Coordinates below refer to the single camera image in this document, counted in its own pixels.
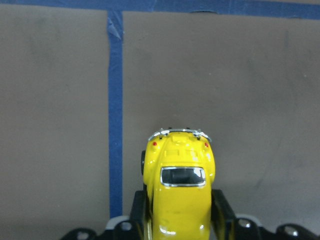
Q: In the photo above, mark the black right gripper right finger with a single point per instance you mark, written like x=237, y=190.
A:
x=222, y=216

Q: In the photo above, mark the yellow beetle toy car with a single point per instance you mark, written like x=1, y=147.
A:
x=178, y=169

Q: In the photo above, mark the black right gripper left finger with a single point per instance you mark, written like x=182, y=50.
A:
x=139, y=217

